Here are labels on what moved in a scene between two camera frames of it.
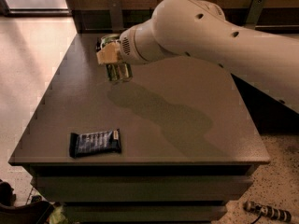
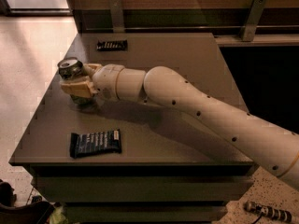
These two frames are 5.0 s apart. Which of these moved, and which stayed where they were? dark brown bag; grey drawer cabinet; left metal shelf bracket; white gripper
Moved: white gripper
Stayed: left metal shelf bracket; grey drawer cabinet; dark brown bag
